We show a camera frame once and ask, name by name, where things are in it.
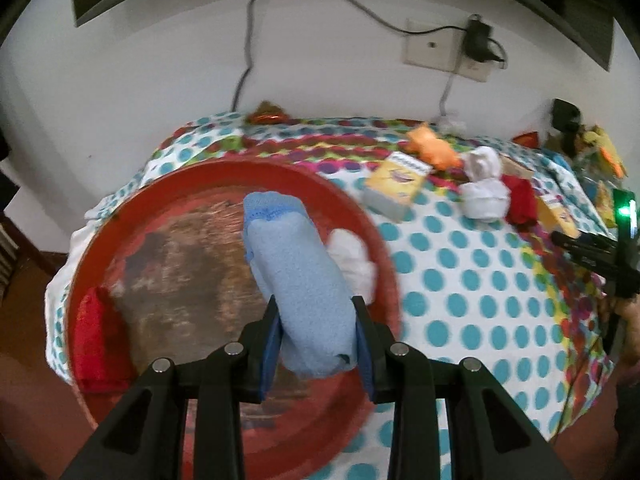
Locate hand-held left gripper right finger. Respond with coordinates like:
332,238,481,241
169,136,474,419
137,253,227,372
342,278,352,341
350,296,576,480

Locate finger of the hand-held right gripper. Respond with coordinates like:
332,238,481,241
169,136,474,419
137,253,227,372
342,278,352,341
551,231,620,256
570,251,626,278

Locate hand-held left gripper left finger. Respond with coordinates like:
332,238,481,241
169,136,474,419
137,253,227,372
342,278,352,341
60,295,286,480

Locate light blue sock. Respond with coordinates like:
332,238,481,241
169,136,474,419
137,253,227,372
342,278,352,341
242,191,358,378

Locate round red tray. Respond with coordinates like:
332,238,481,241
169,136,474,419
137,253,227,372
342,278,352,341
66,160,401,480

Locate white sock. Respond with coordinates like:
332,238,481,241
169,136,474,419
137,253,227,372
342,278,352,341
459,177,511,220
327,229,377,306
462,146,502,183

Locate yellow cartoon face box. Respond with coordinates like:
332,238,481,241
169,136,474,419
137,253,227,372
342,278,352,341
536,192,581,241
361,151,433,223

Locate clear plastic bag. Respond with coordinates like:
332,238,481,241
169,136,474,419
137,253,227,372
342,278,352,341
570,155,618,226

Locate red sock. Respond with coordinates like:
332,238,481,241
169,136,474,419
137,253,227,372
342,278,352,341
502,175,540,228
75,286,136,391

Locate yellow plush toy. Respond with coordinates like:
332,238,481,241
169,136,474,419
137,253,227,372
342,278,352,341
582,125,628,178

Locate polka dot tablecloth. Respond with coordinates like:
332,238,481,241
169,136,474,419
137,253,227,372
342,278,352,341
45,112,621,480

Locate black device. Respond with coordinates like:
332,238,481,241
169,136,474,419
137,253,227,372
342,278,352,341
550,98,583,156

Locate orange plush toy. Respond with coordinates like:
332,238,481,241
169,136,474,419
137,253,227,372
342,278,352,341
404,124,463,171

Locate crumpled white plastic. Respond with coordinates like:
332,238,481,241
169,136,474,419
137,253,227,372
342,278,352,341
432,112,468,136

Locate black power adapter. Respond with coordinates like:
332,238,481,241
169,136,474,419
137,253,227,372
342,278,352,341
462,14,507,68

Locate orange foil wrapper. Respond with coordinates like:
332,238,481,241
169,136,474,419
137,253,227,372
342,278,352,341
247,101,291,125

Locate dark wooden furniture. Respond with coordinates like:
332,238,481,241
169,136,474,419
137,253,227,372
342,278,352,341
0,125,66,306

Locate grey cable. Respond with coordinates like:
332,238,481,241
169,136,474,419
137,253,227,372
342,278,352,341
439,72,456,121
232,0,273,113

